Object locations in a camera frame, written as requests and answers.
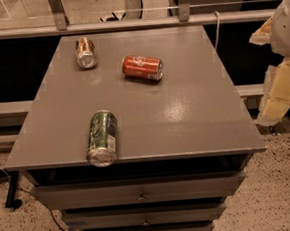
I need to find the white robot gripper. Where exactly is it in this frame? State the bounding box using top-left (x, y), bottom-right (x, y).
top-left (248, 0), bottom-right (290, 126)

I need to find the red coke can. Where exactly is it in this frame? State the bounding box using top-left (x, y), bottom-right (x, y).
top-left (121, 55), bottom-right (163, 82)

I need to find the orange brown soda can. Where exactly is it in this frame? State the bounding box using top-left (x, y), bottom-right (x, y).
top-left (75, 37), bottom-right (97, 69)

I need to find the green soda can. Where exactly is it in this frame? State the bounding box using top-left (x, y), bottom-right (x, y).
top-left (86, 110), bottom-right (117, 167)

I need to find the grey drawer cabinet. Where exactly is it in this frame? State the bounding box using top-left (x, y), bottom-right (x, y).
top-left (6, 26), bottom-right (265, 231)

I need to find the metal railing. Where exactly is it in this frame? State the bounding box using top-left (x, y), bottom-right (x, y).
top-left (0, 0), bottom-right (283, 40)

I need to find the black table leg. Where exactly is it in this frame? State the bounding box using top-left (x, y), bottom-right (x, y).
top-left (5, 171), bottom-right (22, 209)

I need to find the white hanging cable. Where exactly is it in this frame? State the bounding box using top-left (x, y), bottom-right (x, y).
top-left (211, 10), bottom-right (224, 51)

